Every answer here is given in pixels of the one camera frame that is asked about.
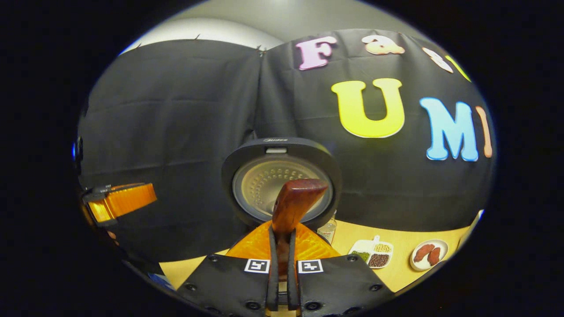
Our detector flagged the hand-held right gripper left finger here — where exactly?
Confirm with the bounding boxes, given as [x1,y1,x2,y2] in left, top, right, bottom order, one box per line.
[176,220,279,317]

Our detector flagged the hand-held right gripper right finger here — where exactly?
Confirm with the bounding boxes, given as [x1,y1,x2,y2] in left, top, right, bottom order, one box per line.
[286,220,395,317]

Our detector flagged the brown wooden spoon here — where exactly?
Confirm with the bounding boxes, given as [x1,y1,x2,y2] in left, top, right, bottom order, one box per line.
[272,178,329,280]

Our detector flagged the grey rice cooker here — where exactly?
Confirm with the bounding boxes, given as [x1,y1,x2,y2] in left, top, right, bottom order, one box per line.
[221,136,343,229]

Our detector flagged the white divided bean dish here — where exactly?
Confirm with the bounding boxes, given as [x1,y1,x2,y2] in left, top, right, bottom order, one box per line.
[348,236,394,269]

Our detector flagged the small clear bottle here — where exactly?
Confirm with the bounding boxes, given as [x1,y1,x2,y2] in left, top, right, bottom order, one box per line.
[317,210,338,245]

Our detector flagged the black backdrop cloth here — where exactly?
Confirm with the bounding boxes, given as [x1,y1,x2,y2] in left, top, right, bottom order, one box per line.
[76,29,496,265]

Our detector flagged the white round plate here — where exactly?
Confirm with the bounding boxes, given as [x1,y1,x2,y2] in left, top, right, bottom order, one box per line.
[410,239,449,272]

